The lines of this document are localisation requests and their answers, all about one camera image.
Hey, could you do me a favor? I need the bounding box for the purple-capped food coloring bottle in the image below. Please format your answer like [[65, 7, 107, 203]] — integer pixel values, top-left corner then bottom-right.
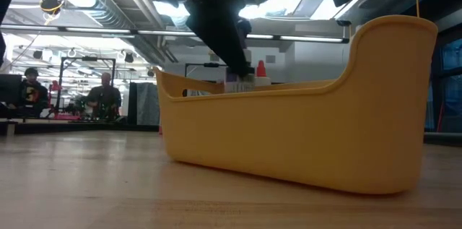
[[224, 66, 256, 94]]

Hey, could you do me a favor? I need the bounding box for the yellow plastic bin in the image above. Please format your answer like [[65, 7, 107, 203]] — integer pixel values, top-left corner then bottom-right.
[[153, 14, 440, 196]]

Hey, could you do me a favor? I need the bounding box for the red-capped food coloring bottle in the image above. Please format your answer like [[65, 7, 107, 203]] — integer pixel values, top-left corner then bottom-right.
[[254, 60, 272, 87]]

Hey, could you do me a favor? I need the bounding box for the black cabinet panel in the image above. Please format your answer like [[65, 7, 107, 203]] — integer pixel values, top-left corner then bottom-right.
[[127, 82, 160, 126]]

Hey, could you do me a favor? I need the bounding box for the long linear ceiling light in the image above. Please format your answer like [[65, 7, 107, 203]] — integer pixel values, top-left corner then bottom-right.
[[0, 24, 350, 44]]

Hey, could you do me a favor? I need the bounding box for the person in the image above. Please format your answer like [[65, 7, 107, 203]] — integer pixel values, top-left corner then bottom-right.
[[16, 67, 50, 118], [86, 72, 123, 120]]

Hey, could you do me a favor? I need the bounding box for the red equipment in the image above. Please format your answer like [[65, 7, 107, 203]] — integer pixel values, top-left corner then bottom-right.
[[49, 80, 82, 121]]

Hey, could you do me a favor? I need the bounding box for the black monitor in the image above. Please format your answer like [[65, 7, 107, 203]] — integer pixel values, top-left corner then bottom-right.
[[0, 73, 22, 109]]

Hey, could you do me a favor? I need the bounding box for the low black rig frame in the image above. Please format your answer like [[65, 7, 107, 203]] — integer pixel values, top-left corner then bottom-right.
[[185, 62, 229, 79]]

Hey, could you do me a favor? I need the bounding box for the tall black rig frame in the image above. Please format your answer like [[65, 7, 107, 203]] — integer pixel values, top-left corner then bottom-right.
[[58, 56, 117, 115]]

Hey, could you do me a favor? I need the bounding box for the black ceiling dome camera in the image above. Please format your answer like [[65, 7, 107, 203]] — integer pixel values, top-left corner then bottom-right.
[[39, 0, 66, 17]]

